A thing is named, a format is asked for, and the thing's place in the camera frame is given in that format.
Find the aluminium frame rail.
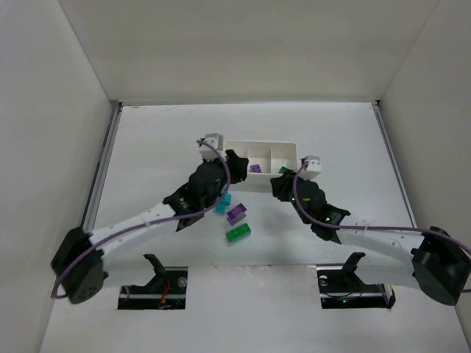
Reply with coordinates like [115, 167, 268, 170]
[80, 100, 123, 232]
[372, 101, 417, 227]

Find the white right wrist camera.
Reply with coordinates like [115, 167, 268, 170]
[300, 155, 322, 180]

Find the purple lego brick stack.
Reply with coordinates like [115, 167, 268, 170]
[226, 203, 247, 226]

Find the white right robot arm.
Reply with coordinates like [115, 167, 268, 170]
[270, 171, 470, 306]

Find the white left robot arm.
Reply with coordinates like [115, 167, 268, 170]
[50, 149, 249, 304]

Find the green lego brick block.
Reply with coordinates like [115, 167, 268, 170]
[225, 223, 252, 243]

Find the teal lego brick cluster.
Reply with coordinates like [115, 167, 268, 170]
[214, 193, 232, 215]

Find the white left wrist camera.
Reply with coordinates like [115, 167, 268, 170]
[196, 133, 224, 162]

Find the left aluminium frame rail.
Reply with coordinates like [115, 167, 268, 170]
[80, 100, 123, 232]

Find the right aluminium frame rail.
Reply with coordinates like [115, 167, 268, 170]
[372, 101, 417, 227]

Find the purple curved lego brick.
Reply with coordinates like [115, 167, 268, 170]
[249, 164, 262, 174]

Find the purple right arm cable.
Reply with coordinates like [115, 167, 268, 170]
[292, 163, 471, 254]

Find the white three-compartment tray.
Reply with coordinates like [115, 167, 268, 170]
[224, 140, 298, 188]

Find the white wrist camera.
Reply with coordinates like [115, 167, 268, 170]
[300, 155, 322, 180]
[196, 133, 224, 162]

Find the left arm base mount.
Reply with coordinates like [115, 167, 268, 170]
[117, 254, 188, 310]

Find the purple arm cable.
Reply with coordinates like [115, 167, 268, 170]
[50, 138, 233, 299]
[292, 163, 471, 254]

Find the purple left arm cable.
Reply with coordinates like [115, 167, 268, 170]
[50, 138, 233, 299]

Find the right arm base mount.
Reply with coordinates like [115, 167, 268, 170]
[316, 252, 396, 310]

